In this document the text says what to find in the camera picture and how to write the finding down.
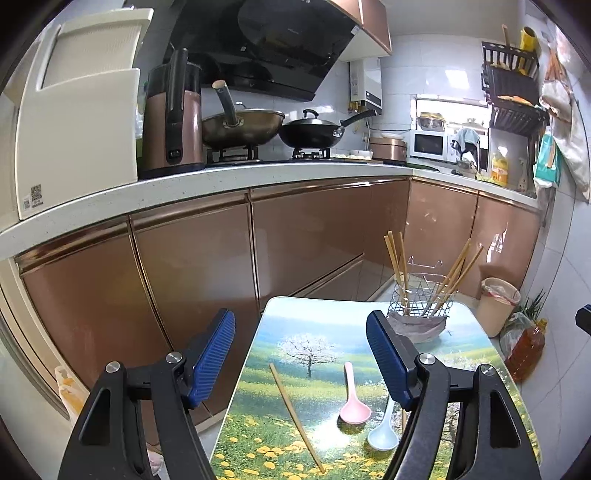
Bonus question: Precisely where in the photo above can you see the yellow roll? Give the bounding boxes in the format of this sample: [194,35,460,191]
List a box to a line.
[519,27,539,77]

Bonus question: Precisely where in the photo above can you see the black wall rack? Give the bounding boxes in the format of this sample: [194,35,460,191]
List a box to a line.
[480,41,550,137]

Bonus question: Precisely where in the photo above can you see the wire utensil holder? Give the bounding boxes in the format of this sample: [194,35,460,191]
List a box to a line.
[389,260,451,319]

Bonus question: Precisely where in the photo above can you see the black wok with lid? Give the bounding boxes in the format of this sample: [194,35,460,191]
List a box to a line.
[278,108,377,149]

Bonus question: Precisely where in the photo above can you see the black range hood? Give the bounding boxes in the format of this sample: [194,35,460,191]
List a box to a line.
[168,0,363,102]

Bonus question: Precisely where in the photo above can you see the cooking oil bottle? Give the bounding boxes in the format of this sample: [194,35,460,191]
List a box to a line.
[505,318,548,383]

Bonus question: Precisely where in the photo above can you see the teal hanging packet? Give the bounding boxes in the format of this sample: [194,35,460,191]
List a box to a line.
[533,131,563,188]

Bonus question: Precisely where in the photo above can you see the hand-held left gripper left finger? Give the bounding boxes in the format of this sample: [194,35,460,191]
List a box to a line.
[58,308,236,480]

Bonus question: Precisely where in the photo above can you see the landscape printed table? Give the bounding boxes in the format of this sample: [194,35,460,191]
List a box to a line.
[210,296,543,480]

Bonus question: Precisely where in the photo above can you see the brass wok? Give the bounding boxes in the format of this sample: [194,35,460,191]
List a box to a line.
[202,80,286,149]

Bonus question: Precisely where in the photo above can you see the yellow bottle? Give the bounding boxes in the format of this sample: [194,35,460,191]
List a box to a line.
[490,154,509,186]

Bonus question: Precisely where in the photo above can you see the gas stove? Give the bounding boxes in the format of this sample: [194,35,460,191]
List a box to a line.
[205,145,370,166]

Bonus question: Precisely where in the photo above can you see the copper rice cooker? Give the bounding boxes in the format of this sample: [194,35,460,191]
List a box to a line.
[369,134,408,163]

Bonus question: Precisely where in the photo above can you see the beige trash bin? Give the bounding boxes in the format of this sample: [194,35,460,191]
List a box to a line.
[480,277,522,337]

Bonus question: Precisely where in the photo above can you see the white microwave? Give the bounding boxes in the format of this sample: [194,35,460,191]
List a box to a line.
[409,129,455,162]

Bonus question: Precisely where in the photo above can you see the light blue soup spoon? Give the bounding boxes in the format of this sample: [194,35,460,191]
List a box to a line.
[367,394,400,450]

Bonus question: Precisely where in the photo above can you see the blue towel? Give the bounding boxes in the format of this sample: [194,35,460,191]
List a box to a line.
[451,128,481,155]

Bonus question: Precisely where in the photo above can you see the copper electric kettle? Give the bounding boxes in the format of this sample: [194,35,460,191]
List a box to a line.
[139,48,206,181]

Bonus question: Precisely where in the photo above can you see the white water heater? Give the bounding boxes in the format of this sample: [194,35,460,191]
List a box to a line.
[349,58,383,112]

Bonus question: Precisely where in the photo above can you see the white countertop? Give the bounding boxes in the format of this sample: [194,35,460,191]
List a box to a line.
[0,161,541,259]

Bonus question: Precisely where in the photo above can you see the white hanging bag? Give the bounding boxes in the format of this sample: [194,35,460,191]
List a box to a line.
[540,80,591,204]

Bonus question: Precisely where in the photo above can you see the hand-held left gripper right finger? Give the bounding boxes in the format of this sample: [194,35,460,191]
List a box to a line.
[366,310,542,480]

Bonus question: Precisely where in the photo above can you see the yellowish plastic bag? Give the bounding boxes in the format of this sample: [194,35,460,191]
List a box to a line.
[54,366,88,416]

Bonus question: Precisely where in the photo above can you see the grey cloth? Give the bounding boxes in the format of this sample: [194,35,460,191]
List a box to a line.
[387,310,452,343]

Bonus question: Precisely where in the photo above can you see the copper upper cabinet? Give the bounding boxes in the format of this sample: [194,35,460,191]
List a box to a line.
[332,0,392,52]

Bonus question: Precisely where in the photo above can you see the bag of green onions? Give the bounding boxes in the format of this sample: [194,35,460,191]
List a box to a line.
[501,291,546,352]

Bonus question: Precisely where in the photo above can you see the white appliance on counter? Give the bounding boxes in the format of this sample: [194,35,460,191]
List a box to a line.
[16,7,155,221]

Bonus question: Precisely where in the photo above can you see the pink soup spoon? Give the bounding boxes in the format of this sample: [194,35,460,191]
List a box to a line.
[339,362,372,424]

